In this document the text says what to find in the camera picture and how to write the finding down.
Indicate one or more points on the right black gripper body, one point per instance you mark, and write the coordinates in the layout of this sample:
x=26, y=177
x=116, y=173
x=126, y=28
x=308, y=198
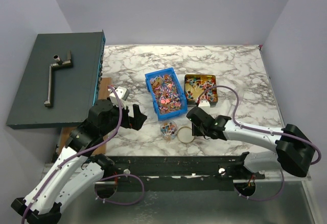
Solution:
x=198, y=128

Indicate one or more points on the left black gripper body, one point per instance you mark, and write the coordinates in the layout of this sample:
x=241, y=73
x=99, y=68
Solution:
x=113, y=125

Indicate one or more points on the round jar lid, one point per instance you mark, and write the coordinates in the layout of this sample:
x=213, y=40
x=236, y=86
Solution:
x=185, y=135

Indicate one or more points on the clear glass jar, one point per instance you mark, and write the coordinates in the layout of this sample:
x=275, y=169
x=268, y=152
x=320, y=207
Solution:
x=168, y=130

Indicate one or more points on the metal candy tin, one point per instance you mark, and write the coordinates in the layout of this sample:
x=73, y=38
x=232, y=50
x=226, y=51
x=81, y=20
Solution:
x=196, y=84

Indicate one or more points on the blue candy bin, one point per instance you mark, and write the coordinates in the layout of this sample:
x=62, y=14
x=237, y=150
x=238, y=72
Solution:
x=167, y=94

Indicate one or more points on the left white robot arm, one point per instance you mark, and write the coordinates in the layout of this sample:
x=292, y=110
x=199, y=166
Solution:
x=76, y=168

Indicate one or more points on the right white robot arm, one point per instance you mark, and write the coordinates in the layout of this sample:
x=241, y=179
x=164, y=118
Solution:
x=287, y=148

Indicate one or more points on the dark grey box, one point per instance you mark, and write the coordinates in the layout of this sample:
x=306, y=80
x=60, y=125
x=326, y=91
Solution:
x=60, y=82

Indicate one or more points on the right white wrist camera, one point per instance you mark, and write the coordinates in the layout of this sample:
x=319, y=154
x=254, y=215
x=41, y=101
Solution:
x=204, y=104

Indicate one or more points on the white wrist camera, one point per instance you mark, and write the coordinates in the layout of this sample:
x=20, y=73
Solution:
x=120, y=97
x=204, y=104

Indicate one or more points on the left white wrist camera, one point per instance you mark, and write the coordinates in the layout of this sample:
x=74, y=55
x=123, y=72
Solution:
x=120, y=97

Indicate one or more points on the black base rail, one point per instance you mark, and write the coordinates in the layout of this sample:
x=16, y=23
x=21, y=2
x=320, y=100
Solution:
x=179, y=173

